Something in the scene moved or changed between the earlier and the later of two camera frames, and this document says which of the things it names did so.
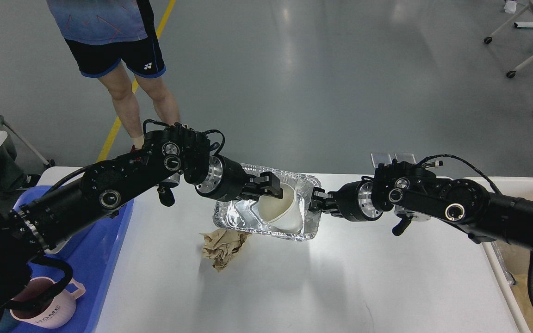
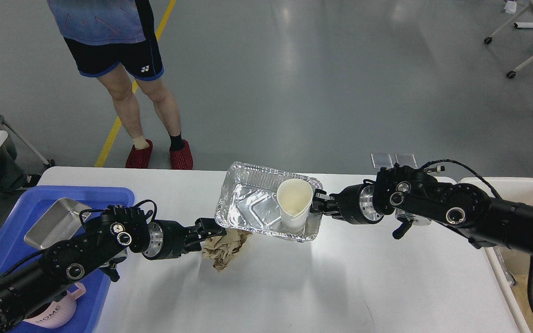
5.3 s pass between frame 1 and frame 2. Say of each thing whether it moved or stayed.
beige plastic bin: stayed
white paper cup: moved
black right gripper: stayed
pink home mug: stayed
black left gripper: moved
